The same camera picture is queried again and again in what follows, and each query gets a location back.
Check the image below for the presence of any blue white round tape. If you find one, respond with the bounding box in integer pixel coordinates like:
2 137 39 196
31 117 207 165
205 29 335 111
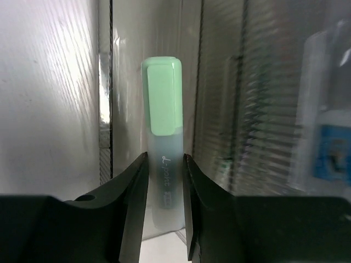
289 24 350 198

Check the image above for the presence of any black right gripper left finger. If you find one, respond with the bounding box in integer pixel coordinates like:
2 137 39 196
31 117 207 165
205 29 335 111
1 153 149 262

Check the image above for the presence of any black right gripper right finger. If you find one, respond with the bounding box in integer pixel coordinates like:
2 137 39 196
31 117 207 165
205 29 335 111
183 155 350 262

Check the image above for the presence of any green highlighter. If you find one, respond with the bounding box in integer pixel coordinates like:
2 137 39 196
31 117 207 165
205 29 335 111
141 56 184 232

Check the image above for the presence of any clear plastic drawer organizer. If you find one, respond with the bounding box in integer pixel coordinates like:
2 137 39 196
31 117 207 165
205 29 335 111
99 1 350 198

